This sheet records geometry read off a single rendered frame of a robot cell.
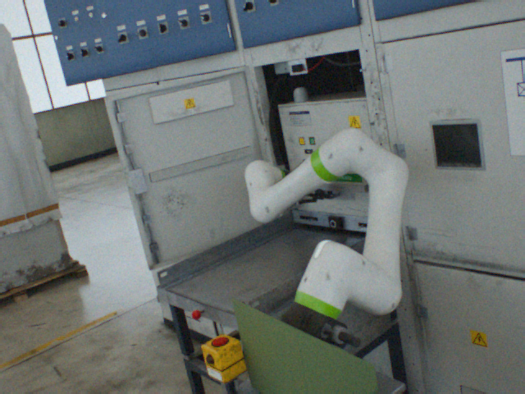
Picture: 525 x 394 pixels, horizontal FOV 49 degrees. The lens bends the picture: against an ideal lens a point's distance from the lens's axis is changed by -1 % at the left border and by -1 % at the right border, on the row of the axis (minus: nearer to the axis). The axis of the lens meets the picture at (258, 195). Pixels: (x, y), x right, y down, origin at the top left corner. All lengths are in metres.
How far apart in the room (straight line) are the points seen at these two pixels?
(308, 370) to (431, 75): 1.00
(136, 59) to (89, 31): 0.64
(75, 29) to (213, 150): 1.26
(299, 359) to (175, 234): 1.26
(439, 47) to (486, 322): 0.92
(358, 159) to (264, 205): 0.41
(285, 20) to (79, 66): 1.51
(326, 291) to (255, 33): 1.28
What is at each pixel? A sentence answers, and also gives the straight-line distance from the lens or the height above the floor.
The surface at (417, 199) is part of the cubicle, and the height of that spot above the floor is 1.04.
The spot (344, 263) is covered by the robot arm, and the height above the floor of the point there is 1.08.
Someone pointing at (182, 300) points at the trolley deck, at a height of 0.83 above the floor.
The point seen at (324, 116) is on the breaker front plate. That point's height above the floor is 1.33.
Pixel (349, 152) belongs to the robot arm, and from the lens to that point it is 1.75.
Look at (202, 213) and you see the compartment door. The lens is 2.57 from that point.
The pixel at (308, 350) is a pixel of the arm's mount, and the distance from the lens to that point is 1.41.
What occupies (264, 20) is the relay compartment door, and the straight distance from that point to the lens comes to 2.41.
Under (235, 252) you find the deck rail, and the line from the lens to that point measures 2.46.
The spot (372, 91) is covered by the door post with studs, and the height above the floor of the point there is 1.42.
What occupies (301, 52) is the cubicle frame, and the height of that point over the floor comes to 1.59.
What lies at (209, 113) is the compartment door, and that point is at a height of 1.42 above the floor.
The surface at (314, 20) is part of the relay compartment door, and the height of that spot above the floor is 1.70.
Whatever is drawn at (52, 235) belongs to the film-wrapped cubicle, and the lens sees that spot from 5.51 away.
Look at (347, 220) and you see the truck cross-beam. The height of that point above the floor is 0.91.
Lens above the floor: 1.64
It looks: 14 degrees down
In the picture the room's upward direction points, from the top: 12 degrees counter-clockwise
